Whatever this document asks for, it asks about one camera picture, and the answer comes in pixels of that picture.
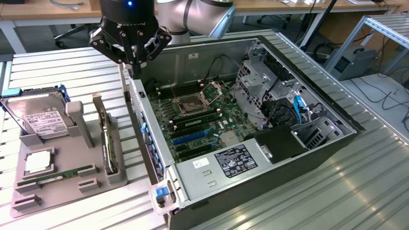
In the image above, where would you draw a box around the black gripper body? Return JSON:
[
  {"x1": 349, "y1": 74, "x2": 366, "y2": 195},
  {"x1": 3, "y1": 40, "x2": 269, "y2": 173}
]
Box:
[{"x1": 97, "y1": 0, "x2": 160, "y2": 63}]

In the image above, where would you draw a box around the graphics card with black fan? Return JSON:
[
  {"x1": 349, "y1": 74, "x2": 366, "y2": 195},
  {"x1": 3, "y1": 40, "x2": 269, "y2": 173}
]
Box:
[{"x1": 92, "y1": 93, "x2": 120, "y2": 175}]

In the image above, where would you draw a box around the black office chair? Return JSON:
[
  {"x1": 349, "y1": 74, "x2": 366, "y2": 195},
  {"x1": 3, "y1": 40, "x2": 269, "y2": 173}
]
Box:
[
  {"x1": 52, "y1": 23, "x2": 103, "y2": 48},
  {"x1": 255, "y1": 14, "x2": 292, "y2": 30}
]

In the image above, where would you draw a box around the wooden desk with white legs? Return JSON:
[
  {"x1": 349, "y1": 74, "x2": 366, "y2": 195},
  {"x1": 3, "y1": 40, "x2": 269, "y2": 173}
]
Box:
[
  {"x1": 0, "y1": 0, "x2": 160, "y2": 55},
  {"x1": 235, "y1": 0, "x2": 404, "y2": 48}
]

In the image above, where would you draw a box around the metal socket cover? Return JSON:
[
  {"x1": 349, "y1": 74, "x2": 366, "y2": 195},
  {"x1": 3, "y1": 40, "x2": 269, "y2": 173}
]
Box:
[{"x1": 200, "y1": 80, "x2": 225, "y2": 108}]

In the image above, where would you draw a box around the CPU socket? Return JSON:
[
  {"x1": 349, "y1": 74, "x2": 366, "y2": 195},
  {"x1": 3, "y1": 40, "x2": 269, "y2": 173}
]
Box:
[{"x1": 177, "y1": 94, "x2": 209, "y2": 116}]

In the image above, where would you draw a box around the grey metal drive cage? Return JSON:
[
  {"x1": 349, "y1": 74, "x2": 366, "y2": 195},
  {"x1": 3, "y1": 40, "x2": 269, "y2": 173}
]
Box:
[{"x1": 235, "y1": 40, "x2": 304, "y2": 129}]

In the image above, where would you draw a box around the green RAM stick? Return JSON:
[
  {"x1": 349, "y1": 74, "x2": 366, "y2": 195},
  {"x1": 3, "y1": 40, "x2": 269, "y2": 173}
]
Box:
[
  {"x1": 173, "y1": 113, "x2": 221, "y2": 129},
  {"x1": 16, "y1": 166, "x2": 93, "y2": 187}
]

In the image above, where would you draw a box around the blue disk carrier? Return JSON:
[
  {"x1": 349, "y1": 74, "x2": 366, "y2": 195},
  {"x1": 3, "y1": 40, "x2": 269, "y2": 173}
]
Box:
[{"x1": 0, "y1": 83, "x2": 72, "y2": 135}]

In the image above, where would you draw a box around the silver hard disk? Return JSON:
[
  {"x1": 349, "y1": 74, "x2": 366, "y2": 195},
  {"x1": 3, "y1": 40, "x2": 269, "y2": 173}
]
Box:
[{"x1": 0, "y1": 92, "x2": 77, "y2": 140}]

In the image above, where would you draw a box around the green motherboard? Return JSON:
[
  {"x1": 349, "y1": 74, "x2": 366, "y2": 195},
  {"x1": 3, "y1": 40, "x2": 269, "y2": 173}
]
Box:
[{"x1": 147, "y1": 79, "x2": 259, "y2": 163}]

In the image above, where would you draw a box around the long black expansion slot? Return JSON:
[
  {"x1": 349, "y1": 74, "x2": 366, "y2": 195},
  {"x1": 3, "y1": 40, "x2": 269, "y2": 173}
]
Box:
[
  {"x1": 177, "y1": 148, "x2": 212, "y2": 161},
  {"x1": 171, "y1": 126, "x2": 207, "y2": 140},
  {"x1": 175, "y1": 143, "x2": 211, "y2": 155}
]

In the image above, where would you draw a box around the blue expansion slot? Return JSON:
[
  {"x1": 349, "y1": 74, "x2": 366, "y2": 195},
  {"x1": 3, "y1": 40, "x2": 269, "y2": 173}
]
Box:
[{"x1": 172, "y1": 133, "x2": 208, "y2": 145}]

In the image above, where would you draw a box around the silver chipset heatsink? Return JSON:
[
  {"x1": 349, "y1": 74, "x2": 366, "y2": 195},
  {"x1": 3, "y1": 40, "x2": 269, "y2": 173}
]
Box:
[{"x1": 220, "y1": 131, "x2": 243, "y2": 147}]

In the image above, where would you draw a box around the grey parts rack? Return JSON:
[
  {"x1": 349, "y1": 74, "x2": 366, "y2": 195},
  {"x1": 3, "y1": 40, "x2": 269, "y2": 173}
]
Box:
[{"x1": 9, "y1": 100, "x2": 128, "y2": 219}]

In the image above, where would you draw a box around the black slanted pole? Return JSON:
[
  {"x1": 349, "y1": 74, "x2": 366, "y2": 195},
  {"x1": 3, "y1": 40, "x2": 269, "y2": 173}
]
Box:
[{"x1": 298, "y1": 0, "x2": 338, "y2": 48}]

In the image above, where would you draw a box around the silver CPU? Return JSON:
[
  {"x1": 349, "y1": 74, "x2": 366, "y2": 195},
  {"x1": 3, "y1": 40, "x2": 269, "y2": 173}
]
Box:
[{"x1": 24, "y1": 152, "x2": 53, "y2": 173}]

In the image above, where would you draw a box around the black plastic shroud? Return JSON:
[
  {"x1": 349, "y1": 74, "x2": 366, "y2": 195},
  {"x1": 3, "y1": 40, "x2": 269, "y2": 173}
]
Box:
[{"x1": 244, "y1": 126, "x2": 310, "y2": 165}]

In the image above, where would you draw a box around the grey power supply unit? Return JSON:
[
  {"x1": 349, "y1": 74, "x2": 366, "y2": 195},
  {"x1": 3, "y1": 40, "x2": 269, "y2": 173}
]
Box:
[{"x1": 172, "y1": 138, "x2": 277, "y2": 203}]

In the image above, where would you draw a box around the grey perforated disk bay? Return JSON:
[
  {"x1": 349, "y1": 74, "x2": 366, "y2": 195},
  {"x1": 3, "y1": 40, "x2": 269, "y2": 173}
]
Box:
[{"x1": 292, "y1": 116, "x2": 349, "y2": 150}]

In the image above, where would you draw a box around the open dark PC case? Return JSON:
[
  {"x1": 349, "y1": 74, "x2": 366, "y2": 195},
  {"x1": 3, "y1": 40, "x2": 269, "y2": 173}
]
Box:
[{"x1": 116, "y1": 35, "x2": 366, "y2": 230}]

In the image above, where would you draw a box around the grey network cable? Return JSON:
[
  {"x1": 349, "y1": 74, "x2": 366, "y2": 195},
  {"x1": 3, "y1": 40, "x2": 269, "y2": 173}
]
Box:
[{"x1": 49, "y1": 0, "x2": 87, "y2": 11}]

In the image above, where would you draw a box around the black looped wire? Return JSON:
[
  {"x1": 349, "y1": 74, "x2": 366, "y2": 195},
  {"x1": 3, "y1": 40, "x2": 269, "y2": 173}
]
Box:
[{"x1": 204, "y1": 54, "x2": 243, "y2": 80}]

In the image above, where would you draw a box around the black wire bundle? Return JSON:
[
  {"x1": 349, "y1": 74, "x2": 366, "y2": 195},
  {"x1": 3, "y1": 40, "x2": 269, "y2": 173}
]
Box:
[{"x1": 260, "y1": 99, "x2": 297, "y2": 129}]

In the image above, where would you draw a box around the blue SATA wire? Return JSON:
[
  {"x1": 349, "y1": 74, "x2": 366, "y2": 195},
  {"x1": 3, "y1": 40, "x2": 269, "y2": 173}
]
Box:
[{"x1": 292, "y1": 94, "x2": 310, "y2": 126}]

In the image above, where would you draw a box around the grey unit with handle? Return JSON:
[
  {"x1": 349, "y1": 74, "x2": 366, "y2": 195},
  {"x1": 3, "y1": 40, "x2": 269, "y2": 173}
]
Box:
[{"x1": 324, "y1": 46, "x2": 380, "y2": 81}]

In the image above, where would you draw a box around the aluminium frame table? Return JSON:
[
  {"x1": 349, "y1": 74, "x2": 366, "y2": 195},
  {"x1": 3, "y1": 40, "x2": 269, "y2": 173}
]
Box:
[{"x1": 322, "y1": 14, "x2": 409, "y2": 77}]

